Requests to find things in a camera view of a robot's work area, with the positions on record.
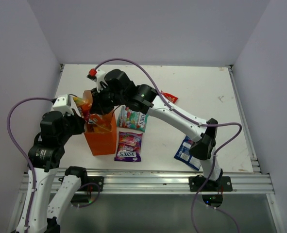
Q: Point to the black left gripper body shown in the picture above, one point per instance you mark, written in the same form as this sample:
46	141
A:
72	126

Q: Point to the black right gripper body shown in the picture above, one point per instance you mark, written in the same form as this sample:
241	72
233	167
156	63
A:
106	100

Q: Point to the orange snack packet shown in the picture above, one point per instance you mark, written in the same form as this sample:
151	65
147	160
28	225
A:
84	107

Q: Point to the yellow potato chips bag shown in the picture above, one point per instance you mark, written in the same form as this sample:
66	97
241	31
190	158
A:
99	126

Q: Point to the orange paper bag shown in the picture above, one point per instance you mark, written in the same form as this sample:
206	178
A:
102	143

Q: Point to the blue chips bag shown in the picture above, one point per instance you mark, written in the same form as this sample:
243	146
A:
183	155

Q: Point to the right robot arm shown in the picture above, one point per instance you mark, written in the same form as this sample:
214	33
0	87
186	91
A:
114	88

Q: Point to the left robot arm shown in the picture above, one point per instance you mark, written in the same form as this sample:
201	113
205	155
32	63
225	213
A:
41	212

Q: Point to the teal Fox's candy bag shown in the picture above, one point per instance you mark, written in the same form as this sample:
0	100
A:
129	119

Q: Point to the purple Fox's candy bag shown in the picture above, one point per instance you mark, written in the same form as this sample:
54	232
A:
129	147

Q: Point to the red nuts snack packet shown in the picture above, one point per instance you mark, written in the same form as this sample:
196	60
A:
170	97

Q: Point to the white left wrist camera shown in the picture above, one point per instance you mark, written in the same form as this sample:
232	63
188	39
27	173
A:
63	105

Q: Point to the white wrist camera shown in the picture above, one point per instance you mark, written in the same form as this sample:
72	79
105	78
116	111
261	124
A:
63	105
98	76

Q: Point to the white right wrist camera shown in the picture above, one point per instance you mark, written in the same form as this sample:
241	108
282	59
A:
98	76

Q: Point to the black left base bracket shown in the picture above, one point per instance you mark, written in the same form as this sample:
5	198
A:
93	184

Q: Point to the black base bracket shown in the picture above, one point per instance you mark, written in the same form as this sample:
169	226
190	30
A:
93	184
222	184

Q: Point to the aluminium mounting rail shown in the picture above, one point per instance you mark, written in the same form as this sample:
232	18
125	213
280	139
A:
163	182

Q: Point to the black right base bracket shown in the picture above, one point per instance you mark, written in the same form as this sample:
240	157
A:
222	184

